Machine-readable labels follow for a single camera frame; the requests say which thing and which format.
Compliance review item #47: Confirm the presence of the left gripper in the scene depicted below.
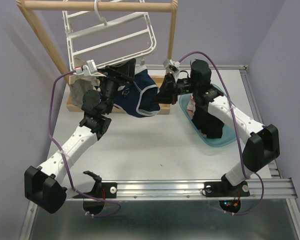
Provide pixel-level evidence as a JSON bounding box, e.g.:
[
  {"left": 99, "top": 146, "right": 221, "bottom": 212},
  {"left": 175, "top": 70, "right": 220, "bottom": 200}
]
[{"left": 94, "top": 58, "right": 136, "bottom": 115}]

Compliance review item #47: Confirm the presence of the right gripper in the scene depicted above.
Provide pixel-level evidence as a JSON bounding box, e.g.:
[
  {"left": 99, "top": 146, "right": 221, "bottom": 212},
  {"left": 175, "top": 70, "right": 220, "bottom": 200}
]
[{"left": 149, "top": 73, "right": 199, "bottom": 106}]

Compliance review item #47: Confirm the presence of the light pink underwear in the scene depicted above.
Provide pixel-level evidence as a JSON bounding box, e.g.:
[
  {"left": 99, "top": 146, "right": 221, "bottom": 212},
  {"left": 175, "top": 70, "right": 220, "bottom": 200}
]
[{"left": 186, "top": 95, "right": 196, "bottom": 120}]

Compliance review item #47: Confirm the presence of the navy underwear white trim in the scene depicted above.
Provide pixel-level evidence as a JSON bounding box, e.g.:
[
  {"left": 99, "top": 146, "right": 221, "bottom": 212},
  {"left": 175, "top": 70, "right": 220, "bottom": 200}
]
[{"left": 114, "top": 65, "right": 161, "bottom": 118}]

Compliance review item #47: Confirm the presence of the black underwear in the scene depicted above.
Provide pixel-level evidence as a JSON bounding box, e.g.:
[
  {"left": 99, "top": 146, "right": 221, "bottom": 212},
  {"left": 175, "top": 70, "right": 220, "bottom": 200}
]
[{"left": 191, "top": 105, "right": 225, "bottom": 139}]

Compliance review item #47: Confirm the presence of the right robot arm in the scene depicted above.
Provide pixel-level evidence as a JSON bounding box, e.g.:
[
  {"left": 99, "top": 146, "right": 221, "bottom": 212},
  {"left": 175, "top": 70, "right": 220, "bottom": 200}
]
[{"left": 153, "top": 59, "right": 280, "bottom": 195}]

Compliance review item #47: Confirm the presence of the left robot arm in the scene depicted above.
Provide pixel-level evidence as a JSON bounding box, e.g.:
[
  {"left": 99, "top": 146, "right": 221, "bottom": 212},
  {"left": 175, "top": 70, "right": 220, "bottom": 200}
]
[{"left": 24, "top": 58, "right": 136, "bottom": 214}]

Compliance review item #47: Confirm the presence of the white plastic clip hanger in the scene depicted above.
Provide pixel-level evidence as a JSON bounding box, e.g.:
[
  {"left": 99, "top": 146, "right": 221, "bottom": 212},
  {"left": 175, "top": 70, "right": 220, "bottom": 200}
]
[{"left": 62, "top": 10, "right": 157, "bottom": 68}]

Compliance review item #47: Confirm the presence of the teal plastic basin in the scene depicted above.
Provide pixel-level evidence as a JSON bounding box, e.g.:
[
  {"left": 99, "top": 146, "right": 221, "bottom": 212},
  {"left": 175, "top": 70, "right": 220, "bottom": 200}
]
[{"left": 178, "top": 93, "right": 236, "bottom": 148}]

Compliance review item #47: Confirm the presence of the wooden clothes rack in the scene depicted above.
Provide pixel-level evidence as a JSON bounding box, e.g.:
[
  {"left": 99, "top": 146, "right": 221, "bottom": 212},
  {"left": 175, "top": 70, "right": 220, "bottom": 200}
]
[{"left": 15, "top": 0, "right": 179, "bottom": 116}]

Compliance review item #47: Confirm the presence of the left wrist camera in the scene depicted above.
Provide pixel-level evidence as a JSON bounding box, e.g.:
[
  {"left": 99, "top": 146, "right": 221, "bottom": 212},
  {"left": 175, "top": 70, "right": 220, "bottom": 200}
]
[{"left": 74, "top": 59, "right": 98, "bottom": 77}]

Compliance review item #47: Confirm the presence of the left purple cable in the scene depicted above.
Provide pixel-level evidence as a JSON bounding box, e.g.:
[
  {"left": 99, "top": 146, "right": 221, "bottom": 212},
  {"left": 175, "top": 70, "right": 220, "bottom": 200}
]
[{"left": 47, "top": 68, "right": 122, "bottom": 218}]

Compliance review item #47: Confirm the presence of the purple cable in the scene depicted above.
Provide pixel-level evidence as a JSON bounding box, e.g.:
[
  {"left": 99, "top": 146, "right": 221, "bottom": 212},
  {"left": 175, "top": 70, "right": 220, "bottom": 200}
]
[
  {"left": 177, "top": 51, "right": 266, "bottom": 216},
  {"left": 47, "top": 68, "right": 122, "bottom": 218}
]

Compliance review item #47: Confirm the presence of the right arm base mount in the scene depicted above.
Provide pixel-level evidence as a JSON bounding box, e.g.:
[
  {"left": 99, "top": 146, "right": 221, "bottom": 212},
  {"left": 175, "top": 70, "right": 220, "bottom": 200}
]
[{"left": 201, "top": 181, "right": 250, "bottom": 198}]

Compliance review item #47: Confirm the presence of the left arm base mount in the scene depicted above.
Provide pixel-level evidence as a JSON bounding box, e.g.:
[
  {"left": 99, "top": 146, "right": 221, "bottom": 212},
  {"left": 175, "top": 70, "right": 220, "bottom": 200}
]
[{"left": 83, "top": 170, "right": 118, "bottom": 199}]

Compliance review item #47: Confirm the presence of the aluminium mounting rail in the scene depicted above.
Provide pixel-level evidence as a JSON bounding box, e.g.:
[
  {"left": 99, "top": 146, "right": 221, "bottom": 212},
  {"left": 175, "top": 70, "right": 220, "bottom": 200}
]
[{"left": 31, "top": 177, "right": 297, "bottom": 201}]

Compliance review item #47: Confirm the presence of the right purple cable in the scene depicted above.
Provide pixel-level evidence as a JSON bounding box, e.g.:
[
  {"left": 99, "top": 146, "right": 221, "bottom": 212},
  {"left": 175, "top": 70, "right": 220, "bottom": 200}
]
[{"left": 177, "top": 51, "right": 266, "bottom": 216}]

